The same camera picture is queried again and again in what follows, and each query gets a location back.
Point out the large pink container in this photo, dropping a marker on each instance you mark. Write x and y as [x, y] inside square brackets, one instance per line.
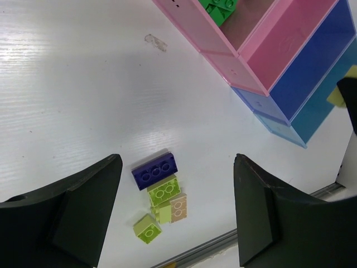
[212, 30]

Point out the small pink container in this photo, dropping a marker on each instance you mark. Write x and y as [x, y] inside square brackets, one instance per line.
[266, 65]

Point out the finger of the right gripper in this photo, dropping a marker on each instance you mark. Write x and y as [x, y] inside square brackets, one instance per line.
[348, 89]

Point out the dark blue container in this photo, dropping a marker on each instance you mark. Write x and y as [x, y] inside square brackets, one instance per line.
[332, 45]

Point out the light blue container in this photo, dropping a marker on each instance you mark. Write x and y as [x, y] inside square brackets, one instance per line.
[316, 108]

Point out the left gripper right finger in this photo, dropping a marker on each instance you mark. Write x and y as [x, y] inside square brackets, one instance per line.
[310, 232]

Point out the beige lego brick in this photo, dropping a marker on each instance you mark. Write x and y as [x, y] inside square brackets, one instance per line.
[178, 207]

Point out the long green lego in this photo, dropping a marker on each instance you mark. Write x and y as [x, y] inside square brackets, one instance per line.
[219, 10]

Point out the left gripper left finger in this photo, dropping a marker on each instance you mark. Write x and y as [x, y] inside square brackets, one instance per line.
[63, 224]

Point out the small lime lego brick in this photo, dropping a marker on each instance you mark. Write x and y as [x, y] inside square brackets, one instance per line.
[162, 212]

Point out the dark blue lego brick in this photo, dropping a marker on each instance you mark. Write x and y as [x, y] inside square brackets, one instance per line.
[155, 170]

